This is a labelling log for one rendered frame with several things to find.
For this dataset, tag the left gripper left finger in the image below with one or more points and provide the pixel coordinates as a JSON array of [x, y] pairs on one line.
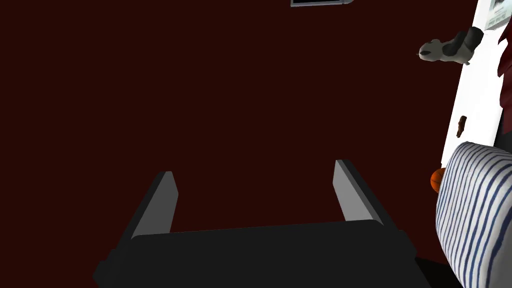
[[158, 208]]

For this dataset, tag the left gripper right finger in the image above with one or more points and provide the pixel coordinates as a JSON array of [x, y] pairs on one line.
[[354, 196]]

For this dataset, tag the orange ball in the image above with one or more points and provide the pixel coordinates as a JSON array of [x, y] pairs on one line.
[[436, 180]]

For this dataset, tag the small brown object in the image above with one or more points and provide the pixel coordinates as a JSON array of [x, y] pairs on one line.
[[461, 126]]

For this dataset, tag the black and white toy animal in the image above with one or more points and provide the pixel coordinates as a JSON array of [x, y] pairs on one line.
[[450, 48]]

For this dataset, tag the grey framed picture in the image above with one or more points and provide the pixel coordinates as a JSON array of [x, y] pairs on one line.
[[320, 2]]

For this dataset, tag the white paper sheet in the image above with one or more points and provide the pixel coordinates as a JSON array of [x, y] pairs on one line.
[[498, 16]]

